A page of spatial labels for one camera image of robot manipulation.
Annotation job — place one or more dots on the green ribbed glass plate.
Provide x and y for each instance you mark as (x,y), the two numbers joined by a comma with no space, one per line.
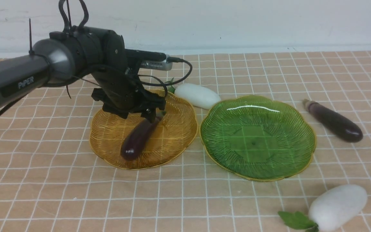
(257,138)

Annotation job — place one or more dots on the checkered beige tablecloth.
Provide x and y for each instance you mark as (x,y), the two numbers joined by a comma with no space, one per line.
(50,181)

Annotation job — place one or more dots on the purple eggplant brown stem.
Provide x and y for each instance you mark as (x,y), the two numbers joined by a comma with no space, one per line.
(338,124)

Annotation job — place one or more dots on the purple eggplant green stem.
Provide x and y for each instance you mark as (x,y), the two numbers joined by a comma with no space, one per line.
(134,144)

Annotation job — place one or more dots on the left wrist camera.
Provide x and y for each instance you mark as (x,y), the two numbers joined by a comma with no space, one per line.
(148,60)

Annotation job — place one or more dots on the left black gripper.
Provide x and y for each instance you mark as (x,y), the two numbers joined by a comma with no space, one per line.
(123,94)

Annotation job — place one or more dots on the white radish back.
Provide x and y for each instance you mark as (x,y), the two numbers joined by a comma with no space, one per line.
(196,95)

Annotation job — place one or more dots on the white radish large leaf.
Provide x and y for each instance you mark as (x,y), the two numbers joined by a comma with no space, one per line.
(329,211)

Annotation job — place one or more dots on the amber ribbed glass plate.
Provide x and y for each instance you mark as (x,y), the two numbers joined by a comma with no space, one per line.
(172,135)

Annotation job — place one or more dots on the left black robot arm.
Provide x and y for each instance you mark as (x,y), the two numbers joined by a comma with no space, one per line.
(66,57)

